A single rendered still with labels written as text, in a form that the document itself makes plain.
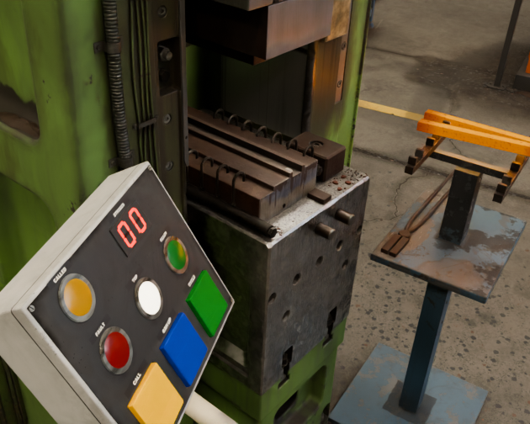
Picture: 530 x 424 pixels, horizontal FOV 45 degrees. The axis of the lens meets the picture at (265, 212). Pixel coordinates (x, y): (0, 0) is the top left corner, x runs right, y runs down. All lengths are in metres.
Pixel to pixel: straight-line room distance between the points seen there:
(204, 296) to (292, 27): 0.51
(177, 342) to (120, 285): 0.12
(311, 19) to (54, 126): 0.50
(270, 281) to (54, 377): 0.65
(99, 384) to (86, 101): 0.48
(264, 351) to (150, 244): 0.62
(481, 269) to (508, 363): 0.85
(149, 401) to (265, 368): 0.70
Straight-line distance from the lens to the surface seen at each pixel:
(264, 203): 1.30
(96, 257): 0.83
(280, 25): 1.16
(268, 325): 1.42
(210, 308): 0.99
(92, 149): 1.12
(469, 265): 1.69
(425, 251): 1.70
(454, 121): 1.76
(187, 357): 0.92
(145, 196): 0.94
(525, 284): 2.88
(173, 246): 0.95
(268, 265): 1.30
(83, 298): 0.79
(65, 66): 1.05
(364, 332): 2.44
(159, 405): 0.86
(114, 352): 0.81
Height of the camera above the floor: 1.67
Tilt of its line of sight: 34 degrees down
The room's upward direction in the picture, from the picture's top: 3 degrees clockwise
